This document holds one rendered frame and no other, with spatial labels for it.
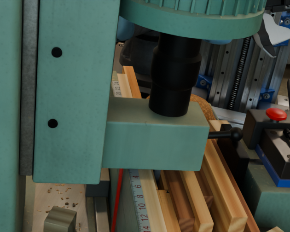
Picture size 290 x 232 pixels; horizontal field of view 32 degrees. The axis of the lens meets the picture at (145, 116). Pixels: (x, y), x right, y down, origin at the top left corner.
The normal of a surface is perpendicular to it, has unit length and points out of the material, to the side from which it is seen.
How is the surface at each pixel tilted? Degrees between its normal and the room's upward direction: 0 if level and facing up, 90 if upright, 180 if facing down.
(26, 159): 90
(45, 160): 90
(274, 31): 33
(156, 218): 0
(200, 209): 0
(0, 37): 90
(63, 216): 0
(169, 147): 90
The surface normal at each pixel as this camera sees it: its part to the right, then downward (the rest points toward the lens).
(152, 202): 0.14, -0.87
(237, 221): 0.14, 0.48
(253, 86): -0.21, 0.44
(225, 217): -0.98, -0.05
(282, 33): 0.07, -0.48
